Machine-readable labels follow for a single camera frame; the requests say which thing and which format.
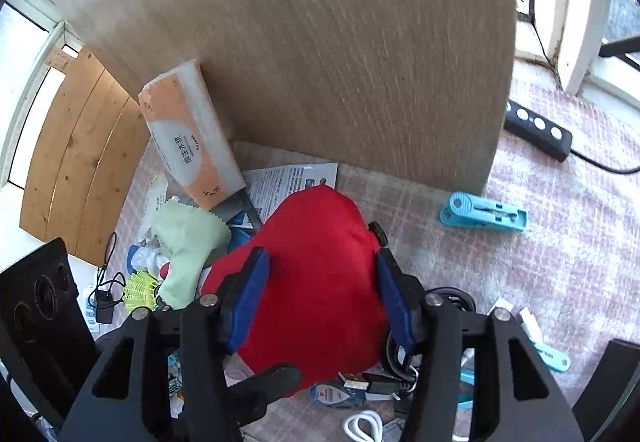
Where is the yellow plastic shuttlecock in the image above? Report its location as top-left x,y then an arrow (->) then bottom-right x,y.
123,270 -> 158,313

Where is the wooden board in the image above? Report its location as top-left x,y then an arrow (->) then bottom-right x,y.
20,47 -> 151,268

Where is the blue white leaflet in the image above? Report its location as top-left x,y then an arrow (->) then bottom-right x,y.
242,162 -> 339,223

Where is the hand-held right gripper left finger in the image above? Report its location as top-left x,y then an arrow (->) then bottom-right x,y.
60,247 -> 271,442

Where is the black power strip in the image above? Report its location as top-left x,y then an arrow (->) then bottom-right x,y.
502,99 -> 640,174

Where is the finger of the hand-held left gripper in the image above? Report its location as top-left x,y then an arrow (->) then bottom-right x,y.
227,364 -> 301,425

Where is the white cable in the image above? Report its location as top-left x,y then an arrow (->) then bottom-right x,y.
342,409 -> 384,442

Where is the black plug connector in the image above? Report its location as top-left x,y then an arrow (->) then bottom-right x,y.
340,371 -> 402,397

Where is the pink plaid blanket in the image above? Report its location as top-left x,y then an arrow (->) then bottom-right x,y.
115,59 -> 640,442

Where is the white plug connector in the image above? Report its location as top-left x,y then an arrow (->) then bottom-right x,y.
517,307 -> 544,344

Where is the orange tissue pack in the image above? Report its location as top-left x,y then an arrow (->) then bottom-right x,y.
138,60 -> 247,210

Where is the brown cardboard box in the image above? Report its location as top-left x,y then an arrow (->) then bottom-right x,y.
50,0 -> 516,190

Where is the red pouch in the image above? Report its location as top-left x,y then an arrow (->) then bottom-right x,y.
200,185 -> 391,390

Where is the teal clothespin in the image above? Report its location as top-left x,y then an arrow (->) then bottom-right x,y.
531,339 -> 572,373

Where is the blue white round sachet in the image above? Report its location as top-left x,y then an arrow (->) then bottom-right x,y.
310,382 -> 368,409

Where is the light blue clothespin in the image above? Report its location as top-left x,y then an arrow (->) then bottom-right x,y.
440,192 -> 529,233

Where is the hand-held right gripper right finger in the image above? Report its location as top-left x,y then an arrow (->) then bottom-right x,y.
376,246 -> 585,442

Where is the black charger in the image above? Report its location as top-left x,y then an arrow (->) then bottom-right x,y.
96,289 -> 116,324

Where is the light green cloth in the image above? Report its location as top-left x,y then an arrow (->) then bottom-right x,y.
151,199 -> 232,310

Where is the thin black cable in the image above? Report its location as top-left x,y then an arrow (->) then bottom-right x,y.
95,232 -> 129,305

